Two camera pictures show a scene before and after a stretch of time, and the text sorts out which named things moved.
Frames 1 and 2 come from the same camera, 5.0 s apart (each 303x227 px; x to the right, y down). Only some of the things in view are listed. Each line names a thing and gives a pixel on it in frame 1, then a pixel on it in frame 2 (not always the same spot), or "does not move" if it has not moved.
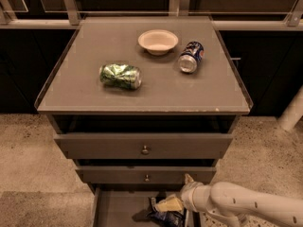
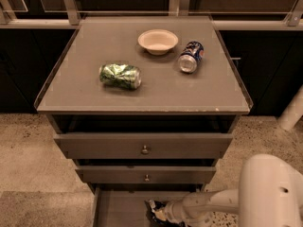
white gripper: (188, 195) to (177, 211)
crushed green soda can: (121, 76) does not move
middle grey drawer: (145, 175) does not move
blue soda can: (191, 55) does not move
